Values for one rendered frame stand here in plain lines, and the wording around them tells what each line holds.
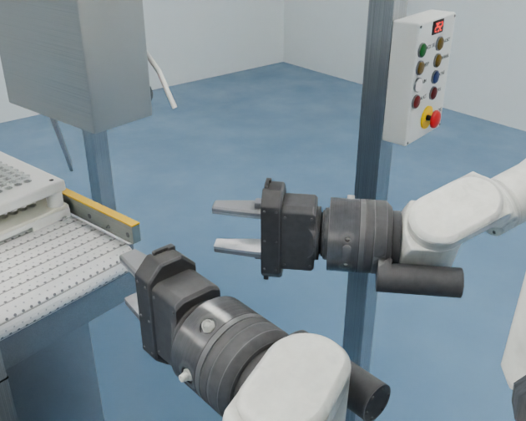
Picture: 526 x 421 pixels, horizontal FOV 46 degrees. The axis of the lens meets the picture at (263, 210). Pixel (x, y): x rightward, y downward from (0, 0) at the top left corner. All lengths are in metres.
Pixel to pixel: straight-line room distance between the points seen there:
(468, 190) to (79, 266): 0.57
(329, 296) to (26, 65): 1.69
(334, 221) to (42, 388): 0.68
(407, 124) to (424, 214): 0.68
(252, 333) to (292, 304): 1.85
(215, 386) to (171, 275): 0.13
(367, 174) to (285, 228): 0.75
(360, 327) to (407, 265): 0.96
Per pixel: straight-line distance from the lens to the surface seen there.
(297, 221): 0.71
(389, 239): 0.71
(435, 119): 1.41
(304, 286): 2.46
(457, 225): 0.70
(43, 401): 1.21
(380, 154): 1.42
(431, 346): 2.24
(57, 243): 1.05
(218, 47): 5.24
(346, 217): 0.71
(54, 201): 1.10
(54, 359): 1.18
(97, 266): 0.98
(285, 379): 0.45
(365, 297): 1.61
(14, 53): 1.00
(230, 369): 0.51
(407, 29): 1.32
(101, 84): 0.87
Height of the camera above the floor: 1.39
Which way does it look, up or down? 28 degrees down
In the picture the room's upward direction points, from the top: straight up
